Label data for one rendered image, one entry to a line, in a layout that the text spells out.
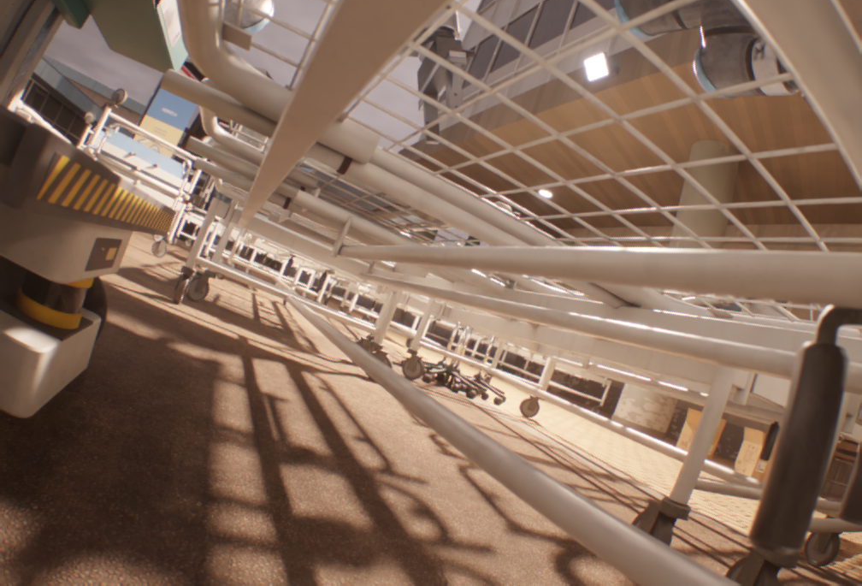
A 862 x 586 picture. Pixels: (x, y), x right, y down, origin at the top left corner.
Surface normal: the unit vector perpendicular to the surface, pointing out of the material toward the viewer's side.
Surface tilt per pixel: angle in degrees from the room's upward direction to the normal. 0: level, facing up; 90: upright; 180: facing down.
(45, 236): 90
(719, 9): 127
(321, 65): 180
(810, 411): 89
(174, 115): 89
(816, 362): 89
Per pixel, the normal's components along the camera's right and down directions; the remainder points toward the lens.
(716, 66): -0.92, 0.24
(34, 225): 0.38, 0.03
